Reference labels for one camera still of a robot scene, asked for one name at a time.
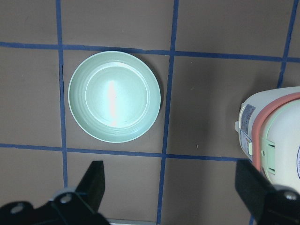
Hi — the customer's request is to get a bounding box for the far light green plate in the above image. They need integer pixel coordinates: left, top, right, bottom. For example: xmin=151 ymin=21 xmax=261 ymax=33
xmin=67 ymin=51 xmax=161 ymax=143

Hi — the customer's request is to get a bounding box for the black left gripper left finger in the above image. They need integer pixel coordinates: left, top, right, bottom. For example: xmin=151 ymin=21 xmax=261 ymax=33
xmin=0 ymin=161 xmax=109 ymax=225

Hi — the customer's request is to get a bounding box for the white rice cooker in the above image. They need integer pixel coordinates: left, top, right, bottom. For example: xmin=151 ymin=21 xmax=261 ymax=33
xmin=235 ymin=86 xmax=300 ymax=192

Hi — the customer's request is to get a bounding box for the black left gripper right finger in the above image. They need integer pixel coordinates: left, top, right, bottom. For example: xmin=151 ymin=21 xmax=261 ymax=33
xmin=235 ymin=159 xmax=300 ymax=225

